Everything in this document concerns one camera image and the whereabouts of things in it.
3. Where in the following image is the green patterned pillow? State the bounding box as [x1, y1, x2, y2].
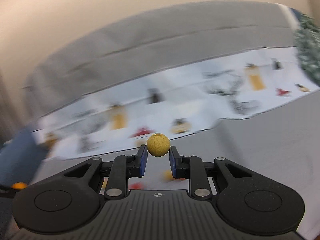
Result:
[295, 14, 320, 86]

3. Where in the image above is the yellow longan fruit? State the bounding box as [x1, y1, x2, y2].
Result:
[146, 133, 170, 157]

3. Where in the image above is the blue sofa armrest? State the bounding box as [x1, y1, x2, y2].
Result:
[0, 126, 48, 186]

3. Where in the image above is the grey patterned sofa cover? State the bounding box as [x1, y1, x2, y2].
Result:
[23, 1, 319, 239]

